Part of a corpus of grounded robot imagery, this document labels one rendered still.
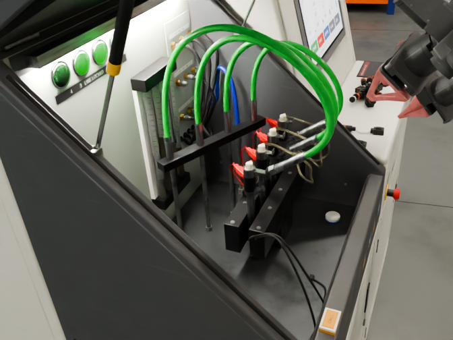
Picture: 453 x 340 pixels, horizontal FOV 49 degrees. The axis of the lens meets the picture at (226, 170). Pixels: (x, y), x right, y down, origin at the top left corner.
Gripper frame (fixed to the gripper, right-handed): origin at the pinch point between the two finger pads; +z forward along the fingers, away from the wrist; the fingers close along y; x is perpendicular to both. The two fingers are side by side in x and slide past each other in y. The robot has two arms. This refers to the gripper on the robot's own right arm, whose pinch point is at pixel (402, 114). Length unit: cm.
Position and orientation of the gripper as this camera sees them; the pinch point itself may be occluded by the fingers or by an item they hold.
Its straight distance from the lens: 108.3
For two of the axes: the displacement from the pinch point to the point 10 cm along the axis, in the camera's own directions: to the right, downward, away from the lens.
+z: -5.2, 3.6, 7.7
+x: -6.2, 4.6, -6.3
